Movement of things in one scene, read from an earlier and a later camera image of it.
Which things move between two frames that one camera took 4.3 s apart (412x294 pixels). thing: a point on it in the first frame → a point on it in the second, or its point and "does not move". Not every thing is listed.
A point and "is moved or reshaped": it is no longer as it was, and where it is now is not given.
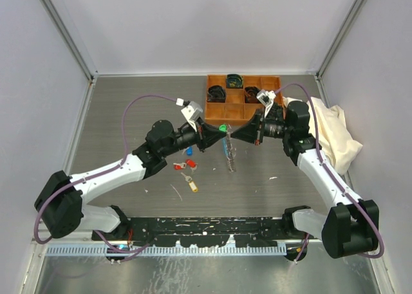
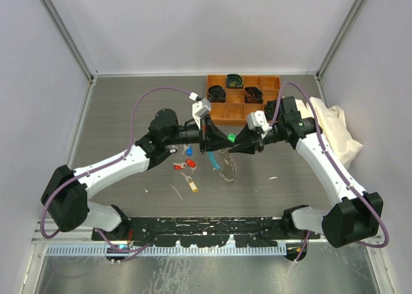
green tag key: (223, 127) is moved or reshaped
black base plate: (201, 231) does not move
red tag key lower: (179, 166) does not move
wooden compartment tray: (235, 109) does not move
